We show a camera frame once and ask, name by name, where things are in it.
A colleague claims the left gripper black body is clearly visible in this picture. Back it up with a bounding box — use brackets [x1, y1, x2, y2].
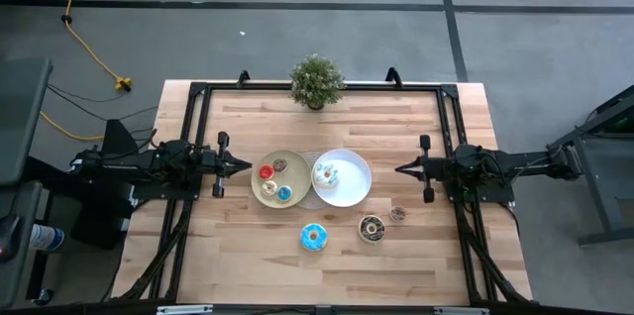
[200, 131, 230, 198]

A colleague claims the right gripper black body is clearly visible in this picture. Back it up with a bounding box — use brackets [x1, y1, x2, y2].
[418, 135, 453, 204]

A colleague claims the large white glazed donut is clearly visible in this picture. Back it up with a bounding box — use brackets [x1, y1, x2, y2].
[313, 161, 341, 190]

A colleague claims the large blue glazed donut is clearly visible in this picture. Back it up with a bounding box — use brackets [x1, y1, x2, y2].
[299, 222, 329, 253]

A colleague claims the white round plate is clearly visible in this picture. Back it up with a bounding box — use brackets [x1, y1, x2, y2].
[310, 148, 373, 209]

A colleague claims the beige round plate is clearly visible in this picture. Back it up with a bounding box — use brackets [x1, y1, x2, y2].
[250, 149, 313, 210]

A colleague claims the large chocolate glazed donut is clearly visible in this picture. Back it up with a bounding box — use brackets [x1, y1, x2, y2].
[358, 214, 387, 245]

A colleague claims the green potted plant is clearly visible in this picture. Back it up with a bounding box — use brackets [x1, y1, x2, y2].
[288, 52, 347, 111]

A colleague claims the black flat panel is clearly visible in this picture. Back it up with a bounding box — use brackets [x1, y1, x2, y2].
[70, 118, 141, 252]

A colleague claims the white bottle blue label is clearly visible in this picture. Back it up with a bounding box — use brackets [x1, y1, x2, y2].
[28, 223, 66, 253]

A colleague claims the grey metal stand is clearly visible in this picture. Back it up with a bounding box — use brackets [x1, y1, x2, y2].
[546, 84, 634, 248]

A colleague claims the grey desk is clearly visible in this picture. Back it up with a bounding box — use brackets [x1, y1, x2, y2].
[0, 179, 44, 309]
[0, 55, 53, 187]

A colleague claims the black round device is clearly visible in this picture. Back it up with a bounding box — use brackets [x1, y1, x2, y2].
[0, 214, 24, 263]

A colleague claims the black metal table frame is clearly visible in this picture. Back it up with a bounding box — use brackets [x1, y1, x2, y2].
[111, 67, 535, 306]

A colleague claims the yellow extension cord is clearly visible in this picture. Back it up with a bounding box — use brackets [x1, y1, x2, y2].
[39, 0, 134, 142]

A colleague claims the silver metal bracket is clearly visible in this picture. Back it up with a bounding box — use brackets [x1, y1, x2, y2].
[156, 304, 215, 315]
[433, 306, 490, 315]

